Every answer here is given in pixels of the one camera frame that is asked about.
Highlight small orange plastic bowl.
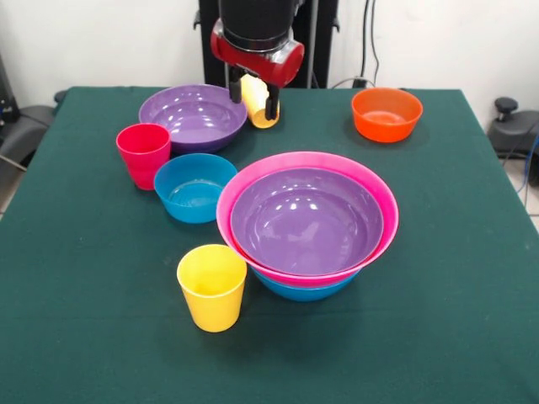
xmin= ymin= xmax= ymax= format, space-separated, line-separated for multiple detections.
xmin=351 ymin=87 xmax=424 ymax=144

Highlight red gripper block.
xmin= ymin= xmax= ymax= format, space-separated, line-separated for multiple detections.
xmin=210 ymin=20 xmax=306 ymax=120

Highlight pink plastic bowl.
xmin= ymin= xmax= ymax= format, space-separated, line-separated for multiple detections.
xmin=216 ymin=151 xmax=400 ymax=289

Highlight blue cable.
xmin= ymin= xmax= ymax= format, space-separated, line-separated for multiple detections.
xmin=520 ymin=134 xmax=539 ymax=207

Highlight small blue plastic bowl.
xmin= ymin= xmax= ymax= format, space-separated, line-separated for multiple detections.
xmin=153 ymin=152 xmax=239 ymax=224

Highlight black padded equipment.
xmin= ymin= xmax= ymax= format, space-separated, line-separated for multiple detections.
xmin=0 ymin=104 xmax=58 ymax=169

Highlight red plastic cup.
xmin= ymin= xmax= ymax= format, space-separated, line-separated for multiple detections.
xmin=115 ymin=122 xmax=173 ymax=192

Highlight grey cable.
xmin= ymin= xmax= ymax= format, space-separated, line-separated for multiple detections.
xmin=329 ymin=77 xmax=377 ymax=90

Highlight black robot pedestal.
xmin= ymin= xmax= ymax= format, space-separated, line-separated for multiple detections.
xmin=193 ymin=0 xmax=340 ymax=89

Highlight large blue plastic bowl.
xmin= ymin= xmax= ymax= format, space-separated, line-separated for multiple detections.
xmin=252 ymin=268 xmax=361 ymax=302

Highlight black equipment base with knob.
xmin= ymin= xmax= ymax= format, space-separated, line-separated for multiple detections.
xmin=487 ymin=97 xmax=539 ymax=159

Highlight dark green tablecloth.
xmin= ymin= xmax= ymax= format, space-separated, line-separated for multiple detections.
xmin=0 ymin=86 xmax=539 ymax=404

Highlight black wall cable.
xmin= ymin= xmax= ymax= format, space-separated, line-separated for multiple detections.
xmin=360 ymin=0 xmax=369 ymax=82
xmin=369 ymin=0 xmax=381 ymax=84

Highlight purple plastic bowl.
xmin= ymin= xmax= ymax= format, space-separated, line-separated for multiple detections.
xmin=138 ymin=83 xmax=248 ymax=153
xmin=230 ymin=167 xmax=384 ymax=277

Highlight yellow plastic cup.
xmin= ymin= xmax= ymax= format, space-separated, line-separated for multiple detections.
xmin=240 ymin=75 xmax=270 ymax=113
xmin=247 ymin=103 xmax=281 ymax=130
xmin=176 ymin=244 xmax=248 ymax=333

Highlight dark device box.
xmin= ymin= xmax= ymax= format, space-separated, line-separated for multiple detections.
xmin=0 ymin=54 xmax=18 ymax=124

